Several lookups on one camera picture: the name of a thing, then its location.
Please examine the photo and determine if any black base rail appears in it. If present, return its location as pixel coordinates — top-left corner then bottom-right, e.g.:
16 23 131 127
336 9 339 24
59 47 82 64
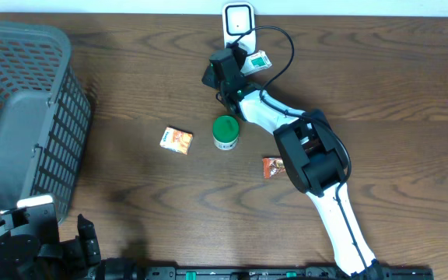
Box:
89 258 434 280

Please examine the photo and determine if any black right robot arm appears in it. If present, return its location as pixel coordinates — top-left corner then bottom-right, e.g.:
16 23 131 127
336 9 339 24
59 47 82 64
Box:
202 43 384 279

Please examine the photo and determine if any orange chocolate bar wrapper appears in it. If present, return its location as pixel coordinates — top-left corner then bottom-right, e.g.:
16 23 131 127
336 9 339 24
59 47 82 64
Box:
262 157 285 179

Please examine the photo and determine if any white barcode scanner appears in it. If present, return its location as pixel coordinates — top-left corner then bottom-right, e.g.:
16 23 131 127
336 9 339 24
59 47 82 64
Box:
222 2 256 54

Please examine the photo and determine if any green lidded jar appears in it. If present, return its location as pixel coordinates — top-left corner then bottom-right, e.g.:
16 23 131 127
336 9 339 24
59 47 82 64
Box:
212 115 240 150

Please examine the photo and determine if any white green medicine box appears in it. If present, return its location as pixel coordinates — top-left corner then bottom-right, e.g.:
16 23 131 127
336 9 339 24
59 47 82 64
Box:
240 51 272 76

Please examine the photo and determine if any grey plastic basket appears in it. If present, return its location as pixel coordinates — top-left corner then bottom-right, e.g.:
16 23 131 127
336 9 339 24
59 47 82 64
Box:
0 22 93 236

